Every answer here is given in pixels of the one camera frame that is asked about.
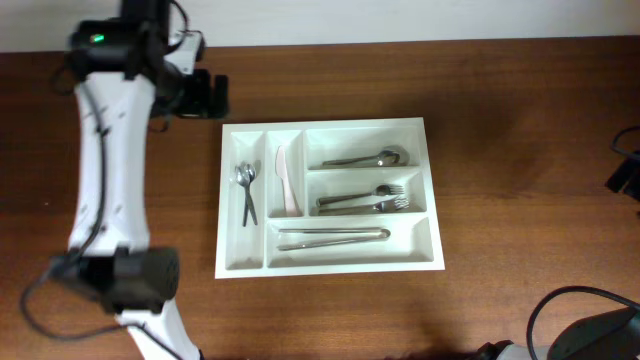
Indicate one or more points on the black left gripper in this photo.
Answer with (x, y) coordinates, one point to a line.
(200, 82)

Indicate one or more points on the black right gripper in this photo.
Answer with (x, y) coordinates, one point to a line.
(624, 173)

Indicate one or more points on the small dark metal teaspoon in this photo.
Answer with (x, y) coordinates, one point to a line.
(239, 174)

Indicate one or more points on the pink plastic knife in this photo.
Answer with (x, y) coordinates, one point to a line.
(282, 172)

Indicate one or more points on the metal tablespoon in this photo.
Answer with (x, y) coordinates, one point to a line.
(367, 161)
(393, 156)

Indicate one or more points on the metal fork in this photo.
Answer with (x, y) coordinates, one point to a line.
(386, 206)
(381, 191)

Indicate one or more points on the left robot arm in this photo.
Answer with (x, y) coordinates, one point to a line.
(128, 70)

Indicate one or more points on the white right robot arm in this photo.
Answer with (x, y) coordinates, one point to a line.
(609, 335)

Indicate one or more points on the white plastic cutlery tray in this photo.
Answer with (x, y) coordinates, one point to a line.
(251, 251)

